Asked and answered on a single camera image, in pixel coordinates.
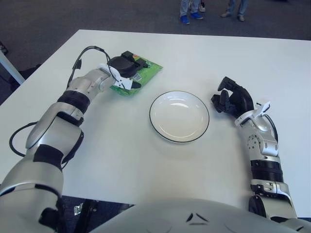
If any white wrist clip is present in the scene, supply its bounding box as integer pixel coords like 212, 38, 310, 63
254, 101, 272, 117
98, 63, 133, 90

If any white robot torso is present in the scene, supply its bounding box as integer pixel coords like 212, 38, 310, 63
89, 198, 302, 233

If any person with tan shoes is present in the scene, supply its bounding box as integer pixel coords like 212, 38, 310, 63
220, 0, 250, 22

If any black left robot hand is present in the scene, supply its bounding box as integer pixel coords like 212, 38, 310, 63
106, 50, 149, 89

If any white side table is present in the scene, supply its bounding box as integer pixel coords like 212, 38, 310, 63
0, 52, 25, 85

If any person with blue shoes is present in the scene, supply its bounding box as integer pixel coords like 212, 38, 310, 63
180, 0, 204, 25

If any green snack bag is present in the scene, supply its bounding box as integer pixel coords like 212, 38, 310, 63
110, 54, 163, 97

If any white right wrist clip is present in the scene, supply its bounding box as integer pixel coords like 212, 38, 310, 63
254, 101, 272, 117

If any white plate black rim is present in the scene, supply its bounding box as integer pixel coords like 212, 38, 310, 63
149, 90, 210, 144

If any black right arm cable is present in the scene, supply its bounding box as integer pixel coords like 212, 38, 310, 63
264, 114, 278, 144

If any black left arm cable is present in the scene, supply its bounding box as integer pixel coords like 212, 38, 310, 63
9, 46, 122, 166

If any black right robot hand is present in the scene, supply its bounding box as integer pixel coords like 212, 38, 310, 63
210, 76, 255, 119

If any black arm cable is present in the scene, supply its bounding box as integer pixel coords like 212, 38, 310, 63
9, 46, 122, 166
264, 114, 278, 144

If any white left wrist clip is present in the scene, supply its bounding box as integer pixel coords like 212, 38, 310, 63
98, 63, 133, 90

